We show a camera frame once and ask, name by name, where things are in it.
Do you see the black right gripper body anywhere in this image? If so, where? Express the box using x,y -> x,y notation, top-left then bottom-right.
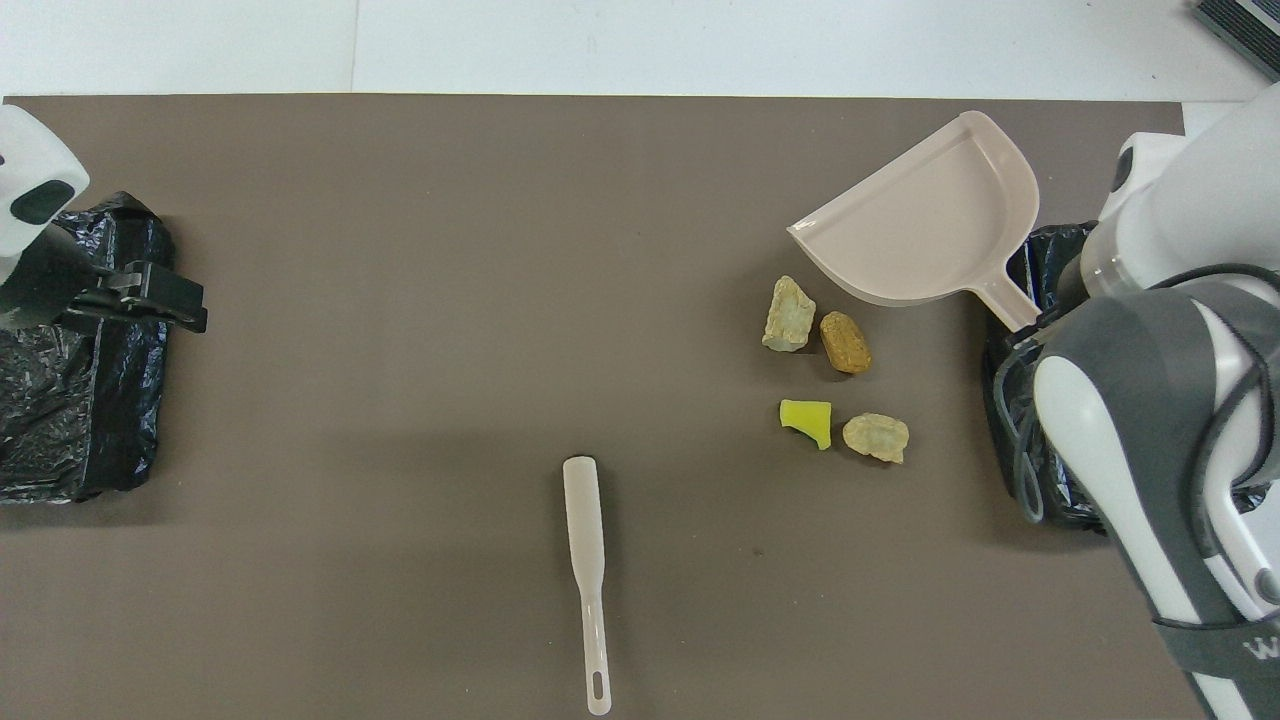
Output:
1040,250 -> 1096,336

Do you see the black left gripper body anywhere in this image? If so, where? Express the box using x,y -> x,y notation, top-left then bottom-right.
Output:
0,228 -> 109,331

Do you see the beige plastic dustpan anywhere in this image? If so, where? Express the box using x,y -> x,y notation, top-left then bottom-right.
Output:
787,110 -> 1043,333

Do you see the beige hand brush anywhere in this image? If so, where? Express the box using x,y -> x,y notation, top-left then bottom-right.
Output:
562,456 -> 612,717

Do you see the black bag lined bin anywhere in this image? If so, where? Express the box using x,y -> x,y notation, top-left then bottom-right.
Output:
980,222 -> 1280,531
0,191 -> 176,504

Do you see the brown table mat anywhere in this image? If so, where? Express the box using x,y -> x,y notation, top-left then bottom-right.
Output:
0,95 -> 1254,720

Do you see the brown foam chunk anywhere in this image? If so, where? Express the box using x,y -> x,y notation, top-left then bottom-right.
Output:
820,311 -> 872,375

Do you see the pale beige foam chunk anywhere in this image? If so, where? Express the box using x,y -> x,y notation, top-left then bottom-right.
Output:
843,413 -> 910,464
762,276 -> 817,353

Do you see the small yellow sponge piece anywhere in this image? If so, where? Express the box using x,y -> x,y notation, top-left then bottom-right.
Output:
780,400 -> 833,451

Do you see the grey ribbed device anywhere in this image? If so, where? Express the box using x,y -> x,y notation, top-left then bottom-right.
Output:
1190,0 -> 1280,86

